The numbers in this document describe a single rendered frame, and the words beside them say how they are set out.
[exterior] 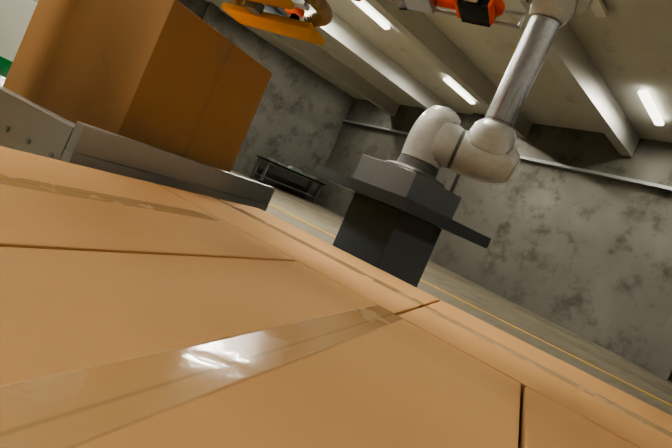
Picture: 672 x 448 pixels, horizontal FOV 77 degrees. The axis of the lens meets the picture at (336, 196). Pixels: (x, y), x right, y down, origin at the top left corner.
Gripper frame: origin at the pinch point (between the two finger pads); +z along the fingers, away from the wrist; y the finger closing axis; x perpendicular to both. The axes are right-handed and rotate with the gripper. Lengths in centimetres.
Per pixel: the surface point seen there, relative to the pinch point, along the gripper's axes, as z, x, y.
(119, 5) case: 30, -79, 23
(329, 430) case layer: 65, 24, 64
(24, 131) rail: 66, -69, 38
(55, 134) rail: 63, -59, 38
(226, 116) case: 44, -58, -5
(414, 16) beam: -264, -271, -539
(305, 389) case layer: 65, 20, 61
